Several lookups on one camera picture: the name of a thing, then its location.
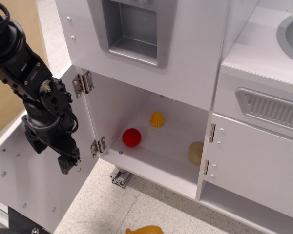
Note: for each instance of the brass cabinet hinge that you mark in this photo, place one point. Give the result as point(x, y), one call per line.
point(206, 165)
point(211, 133)

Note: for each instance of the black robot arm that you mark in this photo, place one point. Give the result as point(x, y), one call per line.
point(49, 121)

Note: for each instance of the orange toy chicken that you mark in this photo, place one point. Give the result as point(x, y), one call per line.
point(151, 229)

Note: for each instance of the plywood panel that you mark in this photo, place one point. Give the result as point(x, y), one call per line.
point(25, 12)

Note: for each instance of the white toy kitchen counter unit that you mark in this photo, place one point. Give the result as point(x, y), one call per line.
point(256, 62)

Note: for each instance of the silver fridge hinge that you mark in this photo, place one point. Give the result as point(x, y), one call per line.
point(83, 84)
point(98, 147)

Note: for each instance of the white toy fridge cabinet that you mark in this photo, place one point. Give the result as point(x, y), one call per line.
point(162, 154)

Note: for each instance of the silver vent panel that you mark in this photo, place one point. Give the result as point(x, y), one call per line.
point(265, 107)

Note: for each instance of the beige toy potato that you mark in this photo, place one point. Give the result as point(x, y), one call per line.
point(195, 152)

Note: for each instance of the lower brass cabinet hinge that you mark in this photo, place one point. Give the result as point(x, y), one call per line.
point(206, 165)

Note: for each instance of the yellow toy corn piece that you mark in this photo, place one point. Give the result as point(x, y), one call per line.
point(157, 119)

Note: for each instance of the silver ice dispenser recess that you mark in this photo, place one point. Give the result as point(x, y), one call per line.
point(140, 30)

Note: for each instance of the white cabinet door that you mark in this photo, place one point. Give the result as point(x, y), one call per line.
point(252, 163)

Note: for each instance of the upper brass cabinet hinge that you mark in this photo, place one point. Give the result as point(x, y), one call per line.
point(211, 133)

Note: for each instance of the lower silver fridge hinge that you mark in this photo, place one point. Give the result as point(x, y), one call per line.
point(98, 147)

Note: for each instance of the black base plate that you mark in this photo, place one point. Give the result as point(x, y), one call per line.
point(19, 224)

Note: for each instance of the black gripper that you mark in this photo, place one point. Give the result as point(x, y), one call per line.
point(56, 135)

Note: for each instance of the aluminium extrusion foot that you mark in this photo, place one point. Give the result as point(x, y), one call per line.
point(120, 177)

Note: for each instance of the red toy ball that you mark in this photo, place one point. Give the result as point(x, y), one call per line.
point(131, 137)

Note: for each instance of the white fridge door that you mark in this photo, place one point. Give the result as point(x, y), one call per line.
point(32, 183)
point(194, 56)

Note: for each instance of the upper silver fridge hinge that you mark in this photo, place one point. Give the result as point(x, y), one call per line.
point(83, 84)

